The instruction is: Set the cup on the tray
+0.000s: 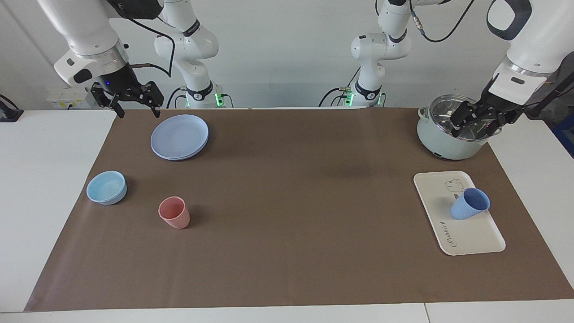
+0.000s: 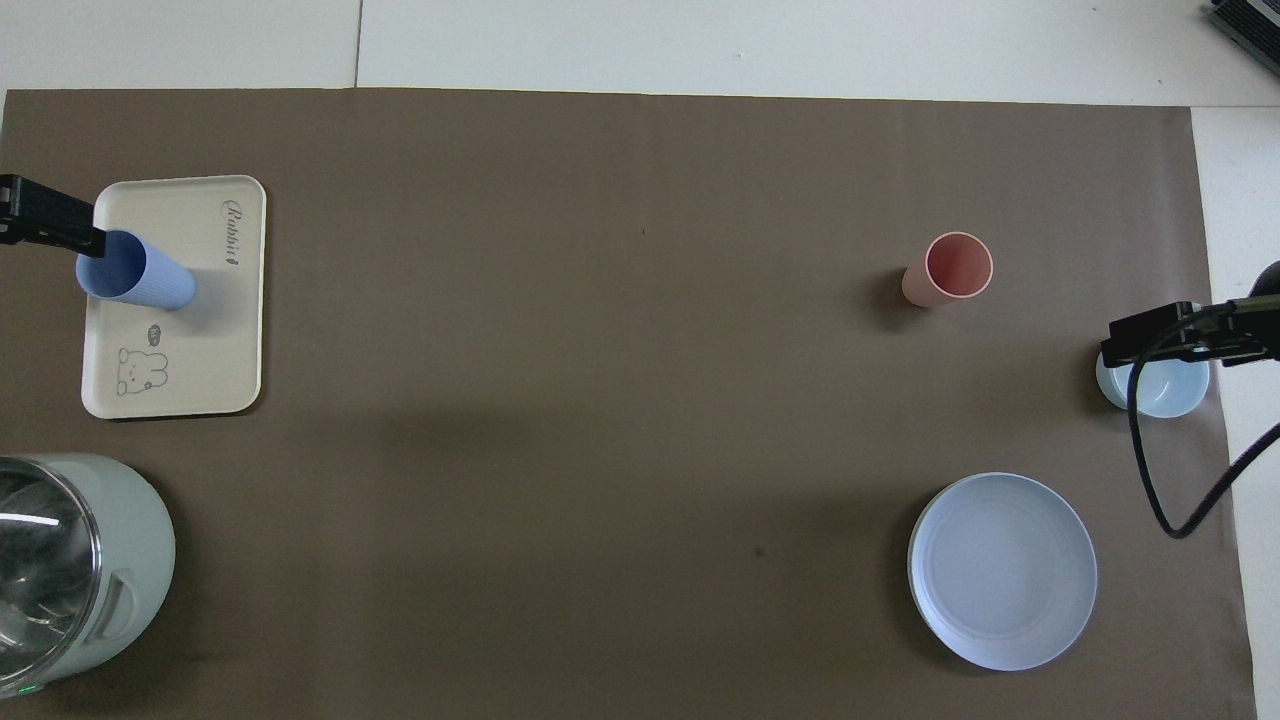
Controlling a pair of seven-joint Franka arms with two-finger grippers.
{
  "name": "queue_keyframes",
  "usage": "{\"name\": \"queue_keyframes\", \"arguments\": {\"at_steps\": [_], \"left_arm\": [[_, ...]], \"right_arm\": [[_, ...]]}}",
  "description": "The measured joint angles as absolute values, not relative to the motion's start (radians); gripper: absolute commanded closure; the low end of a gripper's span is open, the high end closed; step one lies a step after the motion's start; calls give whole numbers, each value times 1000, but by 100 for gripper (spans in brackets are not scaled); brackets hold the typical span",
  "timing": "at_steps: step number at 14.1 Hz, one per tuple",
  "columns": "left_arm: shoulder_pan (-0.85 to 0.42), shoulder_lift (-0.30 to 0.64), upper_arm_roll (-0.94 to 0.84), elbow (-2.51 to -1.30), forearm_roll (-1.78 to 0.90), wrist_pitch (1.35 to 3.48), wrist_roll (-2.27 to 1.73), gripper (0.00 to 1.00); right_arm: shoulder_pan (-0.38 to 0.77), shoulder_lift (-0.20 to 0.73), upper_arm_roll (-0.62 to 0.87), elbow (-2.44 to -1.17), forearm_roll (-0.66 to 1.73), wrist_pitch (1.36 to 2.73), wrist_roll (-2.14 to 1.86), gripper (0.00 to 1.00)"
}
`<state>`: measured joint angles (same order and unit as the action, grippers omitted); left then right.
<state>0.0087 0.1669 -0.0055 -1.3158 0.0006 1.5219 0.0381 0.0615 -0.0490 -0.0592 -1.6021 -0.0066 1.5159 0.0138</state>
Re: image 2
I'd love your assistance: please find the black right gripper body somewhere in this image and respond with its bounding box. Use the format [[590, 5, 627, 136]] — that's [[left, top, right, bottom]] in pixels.
[[1205, 260, 1280, 363]]

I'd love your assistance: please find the blue plastic cup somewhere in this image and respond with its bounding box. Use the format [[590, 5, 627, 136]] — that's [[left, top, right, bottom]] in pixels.
[[76, 229, 198, 311]]

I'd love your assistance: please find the pink plastic cup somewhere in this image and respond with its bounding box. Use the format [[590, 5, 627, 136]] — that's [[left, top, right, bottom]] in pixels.
[[901, 231, 995, 308]]

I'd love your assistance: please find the cream tray with rabbit print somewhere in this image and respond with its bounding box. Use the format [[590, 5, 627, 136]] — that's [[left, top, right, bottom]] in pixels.
[[80, 175, 268, 420]]

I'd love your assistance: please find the light blue bowl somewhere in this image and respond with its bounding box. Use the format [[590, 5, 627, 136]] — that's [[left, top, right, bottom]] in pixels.
[[1095, 355, 1211, 419]]

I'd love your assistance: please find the blue round plate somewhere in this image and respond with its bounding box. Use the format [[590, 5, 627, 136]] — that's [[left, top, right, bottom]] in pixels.
[[907, 472, 1099, 672]]

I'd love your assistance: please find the dark grey ridged device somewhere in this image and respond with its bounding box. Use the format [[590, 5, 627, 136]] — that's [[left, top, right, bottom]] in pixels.
[[1205, 0, 1280, 53]]

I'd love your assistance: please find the glass pot lid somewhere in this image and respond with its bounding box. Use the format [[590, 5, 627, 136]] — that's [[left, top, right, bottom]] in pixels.
[[0, 458, 104, 681]]

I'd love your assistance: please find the pale green cooking pot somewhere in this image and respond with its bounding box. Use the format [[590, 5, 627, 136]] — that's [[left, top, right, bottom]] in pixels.
[[0, 453, 177, 698]]

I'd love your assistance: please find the brown table mat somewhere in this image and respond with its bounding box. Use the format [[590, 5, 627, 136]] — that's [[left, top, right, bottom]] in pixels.
[[0, 88, 1259, 720]]

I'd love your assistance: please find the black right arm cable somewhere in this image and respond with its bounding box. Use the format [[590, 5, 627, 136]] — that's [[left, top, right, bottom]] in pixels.
[[1128, 300, 1280, 539]]

